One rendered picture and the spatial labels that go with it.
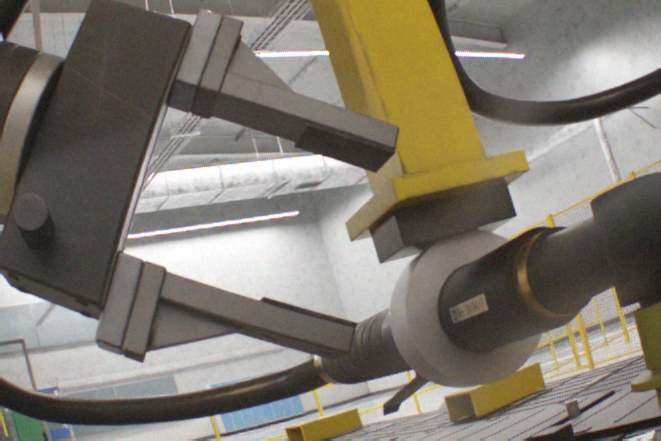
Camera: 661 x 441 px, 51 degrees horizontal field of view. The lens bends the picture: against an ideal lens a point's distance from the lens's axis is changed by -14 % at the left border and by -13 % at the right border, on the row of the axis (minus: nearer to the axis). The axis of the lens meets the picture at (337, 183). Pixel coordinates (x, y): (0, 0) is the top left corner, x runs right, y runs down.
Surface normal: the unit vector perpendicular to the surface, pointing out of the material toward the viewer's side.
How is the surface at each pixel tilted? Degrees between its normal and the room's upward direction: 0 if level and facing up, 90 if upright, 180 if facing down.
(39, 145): 90
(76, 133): 90
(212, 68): 90
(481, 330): 124
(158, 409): 96
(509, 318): 116
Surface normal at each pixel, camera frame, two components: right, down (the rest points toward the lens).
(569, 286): -0.59, 0.66
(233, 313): 0.27, -0.31
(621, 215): -0.62, -0.01
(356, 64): -0.92, 0.19
